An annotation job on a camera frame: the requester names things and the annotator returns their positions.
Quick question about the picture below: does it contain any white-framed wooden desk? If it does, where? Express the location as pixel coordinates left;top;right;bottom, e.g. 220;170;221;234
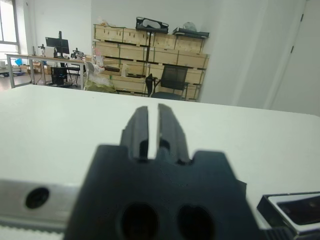
5;53;86;90

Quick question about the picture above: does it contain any black flat case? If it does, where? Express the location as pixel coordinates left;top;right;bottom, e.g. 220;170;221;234
172;26;210;39

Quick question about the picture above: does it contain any white crumpled plastic bag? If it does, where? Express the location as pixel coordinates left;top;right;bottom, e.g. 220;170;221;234
182;21;200;32

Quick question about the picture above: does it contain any bright window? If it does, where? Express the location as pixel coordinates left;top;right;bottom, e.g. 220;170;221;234
0;0;20;55

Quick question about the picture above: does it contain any black mesh office chair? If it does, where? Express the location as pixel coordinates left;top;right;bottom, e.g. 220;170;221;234
144;65;191;101

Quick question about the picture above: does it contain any white plastic chair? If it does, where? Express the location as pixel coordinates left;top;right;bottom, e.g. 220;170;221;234
83;59;101;83

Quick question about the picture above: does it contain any brown cardboard box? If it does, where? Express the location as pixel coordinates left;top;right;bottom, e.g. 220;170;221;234
19;61;52;75

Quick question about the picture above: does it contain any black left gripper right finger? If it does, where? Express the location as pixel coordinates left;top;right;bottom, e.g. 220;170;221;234
156;103;190;166

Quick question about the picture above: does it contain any black bag with goggles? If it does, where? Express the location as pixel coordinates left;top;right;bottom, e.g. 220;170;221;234
135;16;170;35

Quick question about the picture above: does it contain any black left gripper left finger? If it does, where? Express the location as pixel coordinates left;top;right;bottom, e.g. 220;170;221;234
119;106;151;162

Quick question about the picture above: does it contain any black phone-like camera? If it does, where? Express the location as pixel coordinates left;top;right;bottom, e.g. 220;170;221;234
277;197;320;226

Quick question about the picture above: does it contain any pink and white package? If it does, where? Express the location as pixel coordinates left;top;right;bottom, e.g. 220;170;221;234
93;48;105;67

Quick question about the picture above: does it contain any black computer tower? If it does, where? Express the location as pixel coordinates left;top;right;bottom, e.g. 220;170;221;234
50;66;69;85

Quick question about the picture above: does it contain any small black desk device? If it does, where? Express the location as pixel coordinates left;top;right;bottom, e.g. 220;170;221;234
71;49;85;60

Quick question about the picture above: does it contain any white door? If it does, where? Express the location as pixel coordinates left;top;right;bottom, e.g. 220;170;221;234
264;0;320;117

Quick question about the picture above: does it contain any black computer monitor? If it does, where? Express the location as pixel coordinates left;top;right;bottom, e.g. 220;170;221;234
45;31;70;60

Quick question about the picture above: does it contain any yellow-green plastic bag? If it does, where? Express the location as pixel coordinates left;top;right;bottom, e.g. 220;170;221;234
83;72;118;95

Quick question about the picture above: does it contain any black box base white inlay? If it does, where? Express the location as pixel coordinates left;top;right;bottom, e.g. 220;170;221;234
256;191;320;237

